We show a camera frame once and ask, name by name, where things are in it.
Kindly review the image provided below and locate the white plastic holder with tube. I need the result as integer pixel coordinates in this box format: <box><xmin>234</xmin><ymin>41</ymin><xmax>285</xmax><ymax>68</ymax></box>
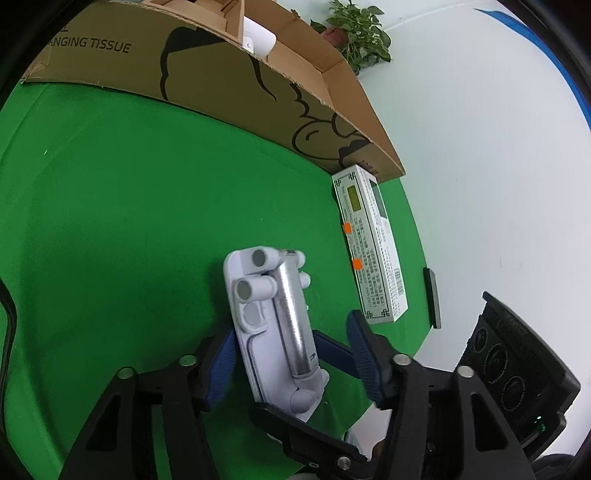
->
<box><xmin>223</xmin><ymin>247</ymin><xmax>331</xmax><ymax>423</ymax></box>

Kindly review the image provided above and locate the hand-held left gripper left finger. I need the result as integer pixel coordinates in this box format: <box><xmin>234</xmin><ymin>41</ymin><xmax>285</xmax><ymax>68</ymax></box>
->
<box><xmin>58</xmin><ymin>330</ymin><xmax>238</xmax><ymax>480</ymax></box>

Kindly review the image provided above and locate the blue wall decal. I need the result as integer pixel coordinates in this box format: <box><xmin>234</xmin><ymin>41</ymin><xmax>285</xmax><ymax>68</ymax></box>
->
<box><xmin>475</xmin><ymin>7</ymin><xmax>591</xmax><ymax>121</ymax></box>

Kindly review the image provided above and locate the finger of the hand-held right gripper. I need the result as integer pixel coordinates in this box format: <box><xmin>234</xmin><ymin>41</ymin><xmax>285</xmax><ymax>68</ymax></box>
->
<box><xmin>314</xmin><ymin>330</ymin><xmax>366</xmax><ymax>381</ymax></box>
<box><xmin>249</xmin><ymin>401</ymin><xmax>370</xmax><ymax>476</ymax></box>

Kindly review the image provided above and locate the black flat device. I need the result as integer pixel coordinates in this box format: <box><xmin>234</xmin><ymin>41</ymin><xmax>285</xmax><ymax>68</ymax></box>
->
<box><xmin>423</xmin><ymin>267</ymin><xmax>443</xmax><ymax>329</ymax></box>

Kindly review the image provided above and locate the small brown cardboard box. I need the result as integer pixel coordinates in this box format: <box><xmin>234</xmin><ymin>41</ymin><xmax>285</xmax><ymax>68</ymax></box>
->
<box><xmin>141</xmin><ymin>0</ymin><xmax>245</xmax><ymax>47</ymax></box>

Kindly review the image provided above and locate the small potted plant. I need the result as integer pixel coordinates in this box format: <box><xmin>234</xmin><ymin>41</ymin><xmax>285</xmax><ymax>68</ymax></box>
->
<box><xmin>310</xmin><ymin>0</ymin><xmax>393</xmax><ymax>76</ymax></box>

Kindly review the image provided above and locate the black cable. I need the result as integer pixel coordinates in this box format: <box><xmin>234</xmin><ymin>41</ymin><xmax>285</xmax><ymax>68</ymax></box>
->
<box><xmin>0</xmin><ymin>279</ymin><xmax>19</xmax><ymax>402</ymax></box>

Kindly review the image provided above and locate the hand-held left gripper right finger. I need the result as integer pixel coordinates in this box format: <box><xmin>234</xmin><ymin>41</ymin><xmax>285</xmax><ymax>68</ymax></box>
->
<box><xmin>346</xmin><ymin>310</ymin><xmax>536</xmax><ymax>480</ymax></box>

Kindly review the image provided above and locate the white medicine box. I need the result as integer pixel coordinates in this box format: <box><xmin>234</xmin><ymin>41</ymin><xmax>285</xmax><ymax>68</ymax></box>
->
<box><xmin>331</xmin><ymin>165</ymin><xmax>409</xmax><ymax>325</ymax></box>

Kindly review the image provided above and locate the large cardboard box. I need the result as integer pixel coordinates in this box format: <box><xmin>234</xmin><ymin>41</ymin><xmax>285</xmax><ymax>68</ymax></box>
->
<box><xmin>21</xmin><ymin>0</ymin><xmax>407</xmax><ymax>182</ymax></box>

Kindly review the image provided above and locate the white cylindrical device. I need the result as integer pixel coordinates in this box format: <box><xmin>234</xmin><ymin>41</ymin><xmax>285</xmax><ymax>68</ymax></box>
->
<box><xmin>241</xmin><ymin>16</ymin><xmax>277</xmax><ymax>58</ymax></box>

